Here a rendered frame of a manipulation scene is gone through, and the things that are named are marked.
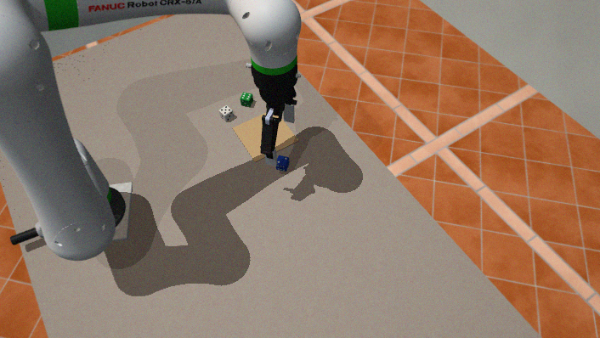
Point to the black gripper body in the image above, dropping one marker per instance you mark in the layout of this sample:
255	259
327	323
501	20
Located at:
275	99

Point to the tan square mat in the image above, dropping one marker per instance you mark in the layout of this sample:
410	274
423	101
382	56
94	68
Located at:
250	134

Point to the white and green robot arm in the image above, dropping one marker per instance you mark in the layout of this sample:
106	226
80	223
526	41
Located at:
76	208

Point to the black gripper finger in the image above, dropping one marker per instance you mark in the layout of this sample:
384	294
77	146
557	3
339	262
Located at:
269	134
289	109

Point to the blue die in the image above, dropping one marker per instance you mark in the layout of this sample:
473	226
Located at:
282	163

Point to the white die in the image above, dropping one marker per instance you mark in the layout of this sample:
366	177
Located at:
226	113

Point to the green die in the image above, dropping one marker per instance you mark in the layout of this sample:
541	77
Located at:
246	99

